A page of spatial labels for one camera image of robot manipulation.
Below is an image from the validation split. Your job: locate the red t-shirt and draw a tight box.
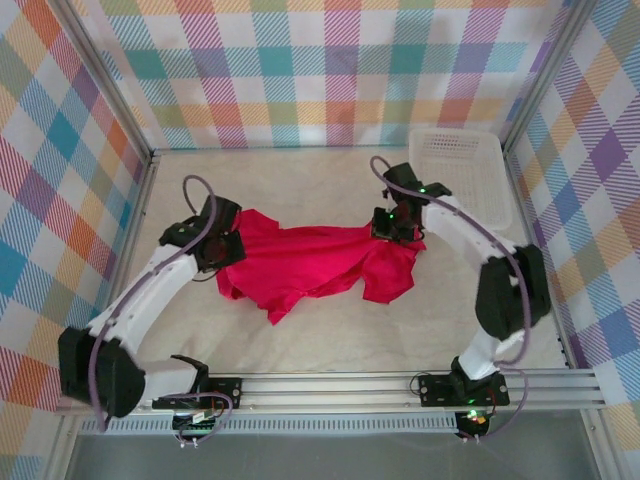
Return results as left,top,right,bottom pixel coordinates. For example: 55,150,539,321
215,208,428,327

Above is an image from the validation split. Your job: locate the white perforated plastic basket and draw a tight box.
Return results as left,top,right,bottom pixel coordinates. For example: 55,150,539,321
408,128,515,232

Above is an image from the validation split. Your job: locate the cream table cover sheet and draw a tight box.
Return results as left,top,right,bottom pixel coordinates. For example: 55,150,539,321
107,147,571,376

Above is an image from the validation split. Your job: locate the green circuit board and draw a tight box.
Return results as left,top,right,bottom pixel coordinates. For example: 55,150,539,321
171,408,224,437

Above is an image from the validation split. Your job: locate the orange circuit board with LED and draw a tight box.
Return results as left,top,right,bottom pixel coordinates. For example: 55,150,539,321
455,408,494,440

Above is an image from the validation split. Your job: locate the aluminium frame side rail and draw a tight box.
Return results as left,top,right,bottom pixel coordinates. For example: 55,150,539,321
501,144,576,374
97,149,162,326

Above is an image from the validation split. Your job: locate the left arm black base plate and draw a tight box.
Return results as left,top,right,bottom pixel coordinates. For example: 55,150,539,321
149,377,245,411

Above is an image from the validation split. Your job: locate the aluminium frame post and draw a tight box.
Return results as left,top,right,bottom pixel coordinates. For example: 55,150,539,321
501,0,596,156
59,0,154,159

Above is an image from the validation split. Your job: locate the aluminium slotted base rail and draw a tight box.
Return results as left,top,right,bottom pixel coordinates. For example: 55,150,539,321
53,368,609,415

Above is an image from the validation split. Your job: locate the grey slotted cable duct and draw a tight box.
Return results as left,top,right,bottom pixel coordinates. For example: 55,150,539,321
79,417,460,435

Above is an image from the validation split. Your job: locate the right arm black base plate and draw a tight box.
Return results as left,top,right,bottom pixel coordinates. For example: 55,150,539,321
418,373,510,407

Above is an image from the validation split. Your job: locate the aluminium frame leg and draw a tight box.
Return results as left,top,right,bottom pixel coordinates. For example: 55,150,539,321
47,413,84,480
582,407,619,480

